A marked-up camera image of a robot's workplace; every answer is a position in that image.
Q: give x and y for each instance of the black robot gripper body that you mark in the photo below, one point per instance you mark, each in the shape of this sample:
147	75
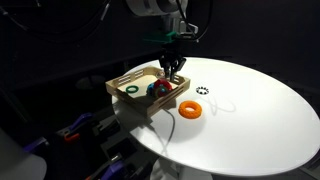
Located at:
171	54

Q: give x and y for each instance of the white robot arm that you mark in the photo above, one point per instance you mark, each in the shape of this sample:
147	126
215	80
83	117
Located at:
150	6

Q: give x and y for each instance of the wooden slatted tray box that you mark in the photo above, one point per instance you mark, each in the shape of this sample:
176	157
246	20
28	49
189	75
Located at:
140	82

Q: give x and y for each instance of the black equipment block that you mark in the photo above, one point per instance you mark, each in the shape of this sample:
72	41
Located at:
115	146

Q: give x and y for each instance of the purple clamp with orange tips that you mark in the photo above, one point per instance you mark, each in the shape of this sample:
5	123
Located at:
76	126

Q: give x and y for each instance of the white rounded object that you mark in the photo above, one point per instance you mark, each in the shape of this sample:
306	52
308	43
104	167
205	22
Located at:
18	163

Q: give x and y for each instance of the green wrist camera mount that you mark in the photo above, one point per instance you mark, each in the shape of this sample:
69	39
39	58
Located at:
165	36

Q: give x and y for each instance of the white table pedestal base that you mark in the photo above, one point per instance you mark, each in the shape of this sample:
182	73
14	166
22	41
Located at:
166	171

